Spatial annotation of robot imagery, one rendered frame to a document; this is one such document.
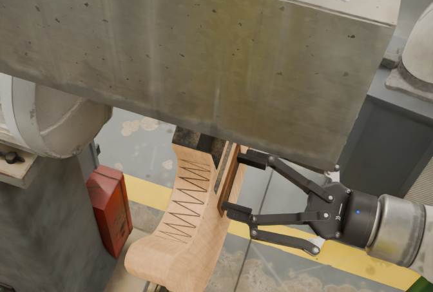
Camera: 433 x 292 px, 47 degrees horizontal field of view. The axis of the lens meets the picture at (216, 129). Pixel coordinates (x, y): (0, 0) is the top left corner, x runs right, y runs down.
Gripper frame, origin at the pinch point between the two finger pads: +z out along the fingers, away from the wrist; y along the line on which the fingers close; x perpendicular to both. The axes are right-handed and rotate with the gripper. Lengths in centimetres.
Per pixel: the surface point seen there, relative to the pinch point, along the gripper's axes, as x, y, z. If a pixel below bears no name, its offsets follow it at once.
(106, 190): -48, 0, 34
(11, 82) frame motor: 26.2, -3.0, 22.0
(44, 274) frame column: -36, -23, 35
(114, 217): -57, -5, 32
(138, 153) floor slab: -122, 29, 53
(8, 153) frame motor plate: 8.4, -7.4, 29.2
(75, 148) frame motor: 12.5, -4.8, 18.9
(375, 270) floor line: -118, 12, -47
